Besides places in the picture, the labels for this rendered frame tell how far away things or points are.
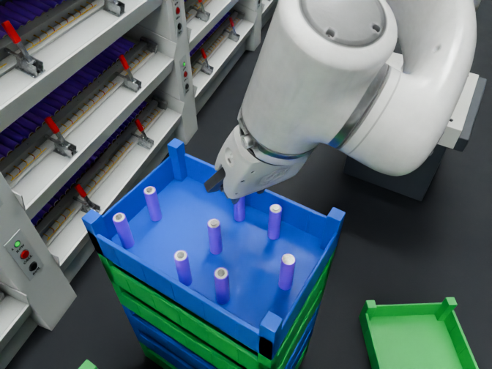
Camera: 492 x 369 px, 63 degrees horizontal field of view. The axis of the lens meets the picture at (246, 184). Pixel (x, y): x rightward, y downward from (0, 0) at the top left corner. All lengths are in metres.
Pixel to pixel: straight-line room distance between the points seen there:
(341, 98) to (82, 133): 0.76
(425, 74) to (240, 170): 0.19
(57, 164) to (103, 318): 0.38
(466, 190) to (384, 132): 1.11
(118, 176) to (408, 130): 0.91
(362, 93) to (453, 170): 1.17
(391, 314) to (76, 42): 0.91
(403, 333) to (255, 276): 0.54
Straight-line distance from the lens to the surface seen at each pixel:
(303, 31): 0.27
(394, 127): 0.31
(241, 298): 0.56
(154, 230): 0.64
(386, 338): 1.02
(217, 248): 0.59
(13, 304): 0.98
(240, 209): 0.61
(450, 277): 1.17
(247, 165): 0.40
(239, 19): 1.85
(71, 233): 1.04
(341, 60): 0.27
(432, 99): 0.33
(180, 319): 0.62
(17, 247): 0.88
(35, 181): 0.90
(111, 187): 1.11
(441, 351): 1.06
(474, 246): 1.26
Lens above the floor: 0.90
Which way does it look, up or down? 46 degrees down
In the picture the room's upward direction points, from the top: straight up
